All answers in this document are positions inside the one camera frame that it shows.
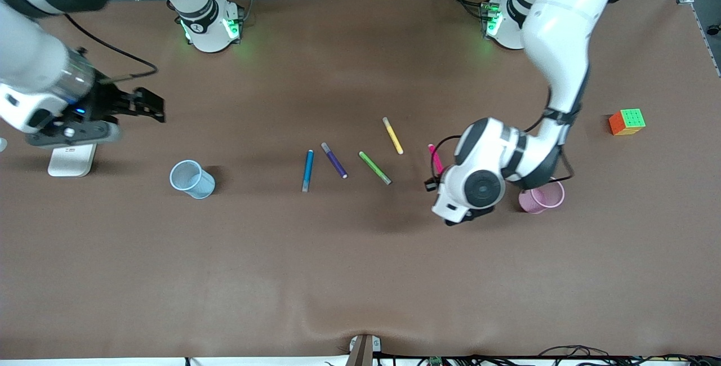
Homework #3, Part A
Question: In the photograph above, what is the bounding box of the pink marker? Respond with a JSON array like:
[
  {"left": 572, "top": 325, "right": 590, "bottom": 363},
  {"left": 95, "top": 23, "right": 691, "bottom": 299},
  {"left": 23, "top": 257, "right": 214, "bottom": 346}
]
[{"left": 428, "top": 144, "right": 446, "bottom": 175}]

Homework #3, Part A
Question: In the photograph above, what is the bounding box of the blue marker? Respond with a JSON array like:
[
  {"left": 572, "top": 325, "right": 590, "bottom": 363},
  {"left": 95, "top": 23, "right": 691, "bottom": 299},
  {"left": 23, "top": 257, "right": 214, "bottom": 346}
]
[{"left": 301, "top": 149, "right": 315, "bottom": 193}]

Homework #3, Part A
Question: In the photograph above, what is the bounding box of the green marker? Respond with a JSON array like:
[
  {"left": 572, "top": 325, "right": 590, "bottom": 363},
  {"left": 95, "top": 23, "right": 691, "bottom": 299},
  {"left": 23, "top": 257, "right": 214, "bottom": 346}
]
[{"left": 358, "top": 151, "right": 393, "bottom": 186}]

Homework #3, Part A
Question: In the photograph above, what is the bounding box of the yellow marker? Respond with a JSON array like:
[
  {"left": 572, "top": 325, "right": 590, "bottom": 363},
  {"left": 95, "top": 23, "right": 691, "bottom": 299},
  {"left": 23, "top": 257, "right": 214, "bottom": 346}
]
[{"left": 382, "top": 117, "right": 404, "bottom": 155}]

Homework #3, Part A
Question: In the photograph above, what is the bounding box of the white lamp stand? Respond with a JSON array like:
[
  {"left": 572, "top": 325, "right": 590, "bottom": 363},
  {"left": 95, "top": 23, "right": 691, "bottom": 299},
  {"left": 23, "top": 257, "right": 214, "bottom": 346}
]
[{"left": 48, "top": 144, "right": 97, "bottom": 178}]

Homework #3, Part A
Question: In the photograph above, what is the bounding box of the light blue plastic cup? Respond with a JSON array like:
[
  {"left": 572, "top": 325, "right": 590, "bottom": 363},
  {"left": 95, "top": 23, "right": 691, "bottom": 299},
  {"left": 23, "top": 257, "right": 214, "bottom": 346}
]
[{"left": 170, "top": 159, "right": 216, "bottom": 199}]

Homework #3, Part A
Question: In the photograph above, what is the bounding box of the purple marker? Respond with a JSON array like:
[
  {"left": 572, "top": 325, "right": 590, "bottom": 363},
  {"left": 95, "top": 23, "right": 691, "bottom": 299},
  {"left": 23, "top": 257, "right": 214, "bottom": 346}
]
[{"left": 321, "top": 142, "right": 349, "bottom": 180}]

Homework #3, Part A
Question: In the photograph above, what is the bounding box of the pink plastic cup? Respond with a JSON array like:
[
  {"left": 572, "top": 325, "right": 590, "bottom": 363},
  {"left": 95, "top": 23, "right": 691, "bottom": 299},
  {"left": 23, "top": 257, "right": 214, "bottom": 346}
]
[{"left": 518, "top": 179, "right": 565, "bottom": 215}]

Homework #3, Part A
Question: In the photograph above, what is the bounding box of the multicoloured puzzle cube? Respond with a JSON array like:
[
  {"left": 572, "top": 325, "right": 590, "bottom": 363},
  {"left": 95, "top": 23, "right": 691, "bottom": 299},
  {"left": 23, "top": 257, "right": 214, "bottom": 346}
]
[{"left": 608, "top": 108, "right": 647, "bottom": 136}]

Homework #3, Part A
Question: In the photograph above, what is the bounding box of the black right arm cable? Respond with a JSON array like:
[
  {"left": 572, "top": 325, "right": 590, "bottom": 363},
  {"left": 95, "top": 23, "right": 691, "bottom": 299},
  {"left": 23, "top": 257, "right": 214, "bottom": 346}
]
[{"left": 64, "top": 13, "right": 158, "bottom": 85}]

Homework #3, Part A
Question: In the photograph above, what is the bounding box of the table edge post with bracket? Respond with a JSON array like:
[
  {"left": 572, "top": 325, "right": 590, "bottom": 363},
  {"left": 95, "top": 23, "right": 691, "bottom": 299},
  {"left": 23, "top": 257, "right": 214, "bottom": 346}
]
[{"left": 348, "top": 334, "right": 382, "bottom": 366}]

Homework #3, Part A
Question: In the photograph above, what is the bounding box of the black cable bundle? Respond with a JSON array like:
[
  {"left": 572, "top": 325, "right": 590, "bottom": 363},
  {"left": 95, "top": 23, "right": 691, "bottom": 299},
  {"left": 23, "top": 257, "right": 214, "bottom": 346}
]
[{"left": 538, "top": 345, "right": 721, "bottom": 366}]

